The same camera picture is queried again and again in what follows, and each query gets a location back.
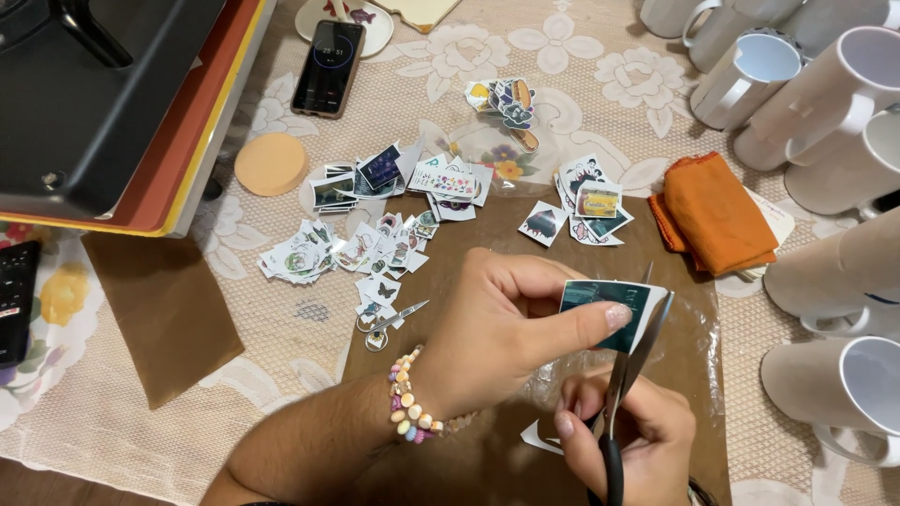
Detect floral tablecloth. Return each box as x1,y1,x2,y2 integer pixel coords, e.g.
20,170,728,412
0,221,108,432

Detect dark green printed paper cutout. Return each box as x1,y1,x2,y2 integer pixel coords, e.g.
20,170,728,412
559,279,669,355

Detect white paper sheets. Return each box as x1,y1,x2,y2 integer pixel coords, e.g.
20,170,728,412
735,186,797,283

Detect small brown nonstick sheet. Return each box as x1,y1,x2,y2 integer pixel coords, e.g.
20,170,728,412
80,230,246,410

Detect white paper scrap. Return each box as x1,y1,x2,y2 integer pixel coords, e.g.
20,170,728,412
519,419,565,457

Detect clear plastic sheet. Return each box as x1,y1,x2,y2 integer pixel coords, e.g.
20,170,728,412
526,281,725,426

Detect pale yellow board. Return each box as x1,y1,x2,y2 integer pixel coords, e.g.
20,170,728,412
371,0,463,35

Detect pile of printed photo cutouts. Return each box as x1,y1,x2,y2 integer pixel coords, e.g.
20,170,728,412
308,139,495,223

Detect beige lace tablecloth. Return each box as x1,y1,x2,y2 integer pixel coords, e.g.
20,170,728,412
0,0,900,506

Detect heap of small printed cutouts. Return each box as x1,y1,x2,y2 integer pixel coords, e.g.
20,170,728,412
256,213,431,333

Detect black smartphone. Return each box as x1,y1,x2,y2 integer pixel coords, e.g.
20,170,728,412
290,19,367,119

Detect black heat press machine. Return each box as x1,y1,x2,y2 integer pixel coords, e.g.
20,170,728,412
0,0,279,239

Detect pastel bead bracelet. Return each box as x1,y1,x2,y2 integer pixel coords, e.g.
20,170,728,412
387,343,480,446

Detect round orange sponge pad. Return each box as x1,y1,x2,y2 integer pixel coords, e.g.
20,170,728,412
233,132,311,198

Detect pile of large printed cutouts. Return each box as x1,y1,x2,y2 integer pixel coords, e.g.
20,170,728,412
517,153,636,249

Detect black remote control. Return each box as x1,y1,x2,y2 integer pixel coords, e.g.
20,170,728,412
0,240,42,371

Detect black handled scissors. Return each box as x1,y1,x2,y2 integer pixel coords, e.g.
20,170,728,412
585,261,676,506

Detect person's left hand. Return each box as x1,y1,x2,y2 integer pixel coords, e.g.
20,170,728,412
413,247,634,432

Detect small silver scissors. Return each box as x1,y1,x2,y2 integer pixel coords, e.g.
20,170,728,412
355,300,430,353

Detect pile of die-cut stickers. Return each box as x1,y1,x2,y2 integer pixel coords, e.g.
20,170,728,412
463,76,541,155

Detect cluster of white mugs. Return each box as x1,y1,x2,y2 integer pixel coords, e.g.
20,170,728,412
637,0,900,469

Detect person's right hand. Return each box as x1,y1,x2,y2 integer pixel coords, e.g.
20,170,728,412
554,369,698,506

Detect folded orange cloth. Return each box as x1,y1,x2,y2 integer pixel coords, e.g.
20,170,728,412
647,150,780,278

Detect large brown nonstick sheet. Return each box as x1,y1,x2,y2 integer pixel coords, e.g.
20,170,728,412
342,188,734,506

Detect white plate with fish print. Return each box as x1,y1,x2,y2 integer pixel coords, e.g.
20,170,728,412
294,0,395,59

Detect clear plastic bag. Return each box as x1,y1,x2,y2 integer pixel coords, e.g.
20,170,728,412
418,118,565,199

